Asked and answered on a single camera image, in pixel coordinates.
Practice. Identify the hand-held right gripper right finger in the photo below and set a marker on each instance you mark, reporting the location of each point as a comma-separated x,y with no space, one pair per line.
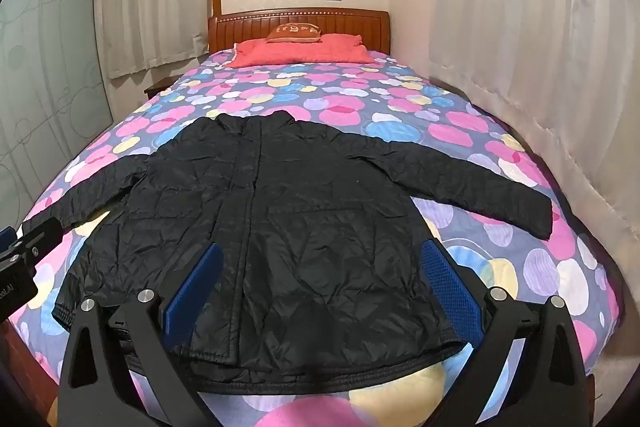
450,294

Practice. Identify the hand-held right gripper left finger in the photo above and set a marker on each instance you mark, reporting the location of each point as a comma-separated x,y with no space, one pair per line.
192,294

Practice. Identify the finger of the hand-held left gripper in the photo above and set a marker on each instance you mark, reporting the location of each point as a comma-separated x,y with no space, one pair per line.
42,237

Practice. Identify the black puffer jacket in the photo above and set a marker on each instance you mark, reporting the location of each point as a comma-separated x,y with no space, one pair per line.
280,247

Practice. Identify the wooden bed footboard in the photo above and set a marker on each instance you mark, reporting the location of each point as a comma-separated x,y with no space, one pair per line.
25,367

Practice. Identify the frosted glass sliding door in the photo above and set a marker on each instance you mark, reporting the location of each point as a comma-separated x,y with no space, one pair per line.
45,72

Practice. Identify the wooden nightstand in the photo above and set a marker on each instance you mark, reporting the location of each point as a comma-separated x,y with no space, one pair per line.
157,86

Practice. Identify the polka dot bedspread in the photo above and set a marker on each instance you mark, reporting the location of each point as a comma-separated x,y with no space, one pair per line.
350,102

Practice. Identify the red pillow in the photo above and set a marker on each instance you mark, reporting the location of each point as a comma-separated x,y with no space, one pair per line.
300,52

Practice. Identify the wooden headboard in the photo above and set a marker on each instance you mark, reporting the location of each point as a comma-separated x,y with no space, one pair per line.
240,27

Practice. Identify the orange printed cushion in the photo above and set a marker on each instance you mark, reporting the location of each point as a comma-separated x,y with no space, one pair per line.
294,33

